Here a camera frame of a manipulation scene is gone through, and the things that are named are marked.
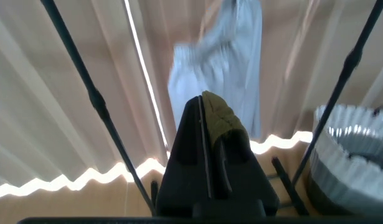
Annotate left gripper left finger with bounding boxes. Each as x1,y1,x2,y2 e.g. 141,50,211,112
155,95,212,218

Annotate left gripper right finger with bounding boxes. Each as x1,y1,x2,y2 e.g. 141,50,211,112
211,129,281,217

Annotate green garment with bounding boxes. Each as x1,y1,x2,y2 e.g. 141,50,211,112
202,90,250,149

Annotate pale grey shorts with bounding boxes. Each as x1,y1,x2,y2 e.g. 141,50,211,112
167,0,263,139

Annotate white laundry basket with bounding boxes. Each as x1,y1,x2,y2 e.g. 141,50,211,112
305,104,383,216

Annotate black clothes rack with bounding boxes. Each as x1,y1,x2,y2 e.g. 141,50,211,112
40,0,383,217

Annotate beige curtain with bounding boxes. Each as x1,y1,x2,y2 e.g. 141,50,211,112
0,0,383,200

